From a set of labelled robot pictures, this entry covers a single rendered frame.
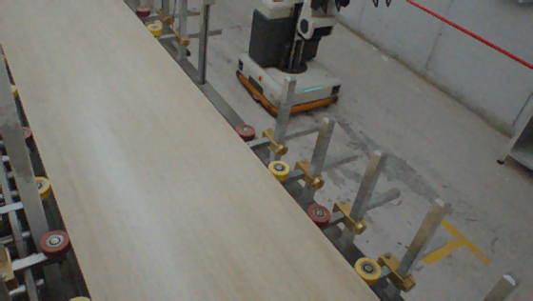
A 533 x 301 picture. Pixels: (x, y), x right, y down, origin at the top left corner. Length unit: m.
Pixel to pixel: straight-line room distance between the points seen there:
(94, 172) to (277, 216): 0.64
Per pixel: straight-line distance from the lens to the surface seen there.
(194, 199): 1.51
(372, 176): 1.48
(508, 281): 1.30
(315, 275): 1.37
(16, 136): 1.30
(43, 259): 1.47
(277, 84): 3.39
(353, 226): 1.62
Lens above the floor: 1.99
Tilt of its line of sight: 39 degrees down
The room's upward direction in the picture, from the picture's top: 10 degrees clockwise
